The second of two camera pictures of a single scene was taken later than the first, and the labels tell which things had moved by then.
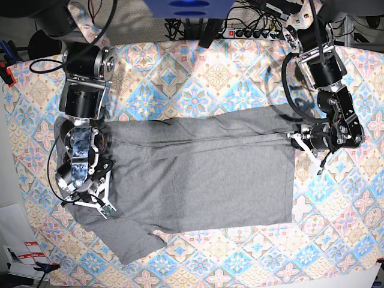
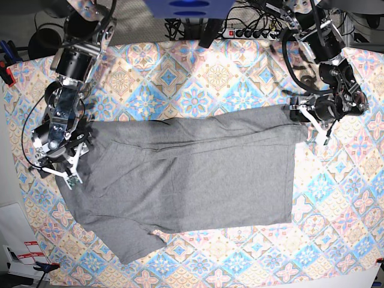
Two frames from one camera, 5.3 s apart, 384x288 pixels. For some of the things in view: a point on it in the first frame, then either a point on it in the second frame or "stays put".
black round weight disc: (40, 45) stays put
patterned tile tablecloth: (338, 221) stays put
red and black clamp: (6, 74) stays put
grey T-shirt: (222, 168) stays put
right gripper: (319, 134) to (324, 106)
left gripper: (80, 179) to (51, 143)
